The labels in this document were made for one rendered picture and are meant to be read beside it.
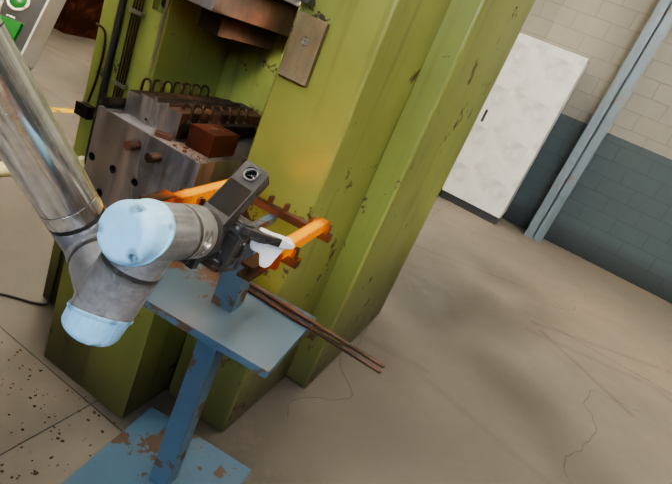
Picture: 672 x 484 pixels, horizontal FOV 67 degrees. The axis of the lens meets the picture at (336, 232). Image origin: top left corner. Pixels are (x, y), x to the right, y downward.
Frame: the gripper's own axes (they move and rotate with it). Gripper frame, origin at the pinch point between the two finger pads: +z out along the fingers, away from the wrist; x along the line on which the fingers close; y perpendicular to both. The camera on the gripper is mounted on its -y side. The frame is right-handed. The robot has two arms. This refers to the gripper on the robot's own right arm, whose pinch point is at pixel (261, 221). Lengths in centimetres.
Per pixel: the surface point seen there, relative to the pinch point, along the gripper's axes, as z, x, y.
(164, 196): 4.6, -22.1, 6.8
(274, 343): 28.6, 6.2, 28.9
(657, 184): 592, 188, -172
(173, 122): 41, -53, -3
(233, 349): 19.0, 1.0, 31.5
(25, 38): 30, -98, -3
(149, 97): 41, -63, -5
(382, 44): 44, -11, -47
